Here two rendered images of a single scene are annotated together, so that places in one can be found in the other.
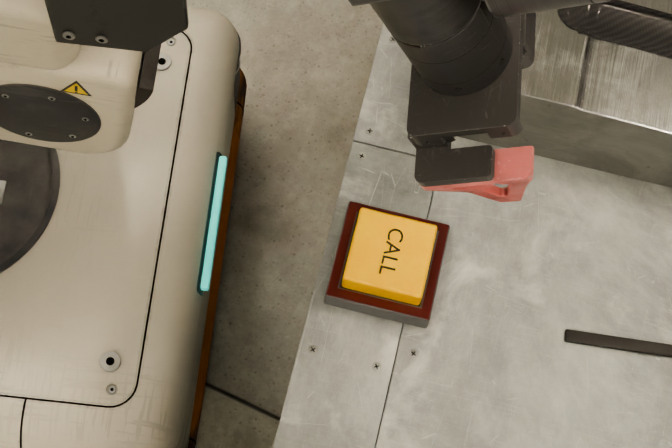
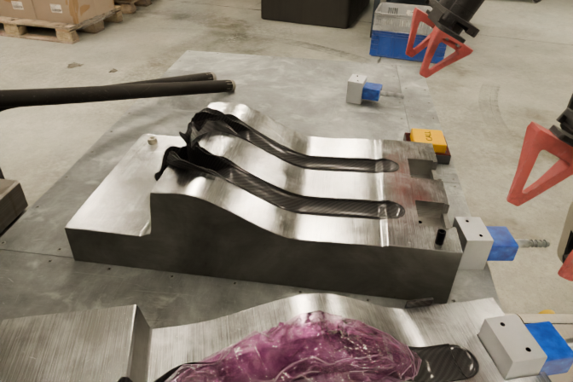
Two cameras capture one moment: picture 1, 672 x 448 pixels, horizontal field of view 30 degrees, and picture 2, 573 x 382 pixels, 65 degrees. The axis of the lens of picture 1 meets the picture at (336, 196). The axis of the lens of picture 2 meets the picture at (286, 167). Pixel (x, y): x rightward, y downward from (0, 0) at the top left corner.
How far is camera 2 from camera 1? 1.24 m
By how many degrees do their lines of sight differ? 81
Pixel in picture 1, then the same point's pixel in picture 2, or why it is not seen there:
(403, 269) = (421, 132)
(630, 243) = not seen: hidden behind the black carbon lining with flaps
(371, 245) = (436, 136)
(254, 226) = not seen: outside the picture
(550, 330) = not seen: hidden behind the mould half
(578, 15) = (386, 167)
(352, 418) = (417, 124)
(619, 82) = (361, 147)
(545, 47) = (399, 153)
